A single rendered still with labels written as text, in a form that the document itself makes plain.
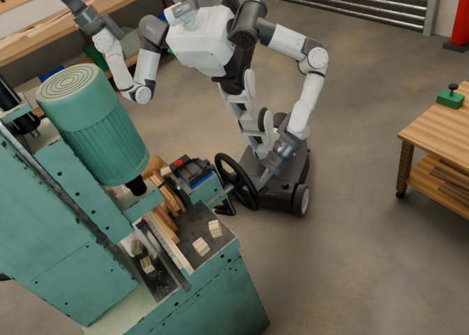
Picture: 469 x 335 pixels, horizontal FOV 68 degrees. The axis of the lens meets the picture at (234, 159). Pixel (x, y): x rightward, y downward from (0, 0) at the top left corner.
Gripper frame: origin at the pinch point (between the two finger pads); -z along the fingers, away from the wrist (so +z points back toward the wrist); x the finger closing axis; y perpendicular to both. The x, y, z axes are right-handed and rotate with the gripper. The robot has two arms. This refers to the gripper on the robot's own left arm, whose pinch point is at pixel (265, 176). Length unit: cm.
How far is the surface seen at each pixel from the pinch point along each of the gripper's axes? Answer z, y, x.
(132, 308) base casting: -60, 26, -11
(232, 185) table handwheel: -11.3, 4.2, 8.9
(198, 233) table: -27.6, 19.3, -9.3
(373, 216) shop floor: 10, -104, 15
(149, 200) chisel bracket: -26.5, 37.2, -0.3
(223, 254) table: -27.2, 13.5, -19.3
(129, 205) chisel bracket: -30, 43, -1
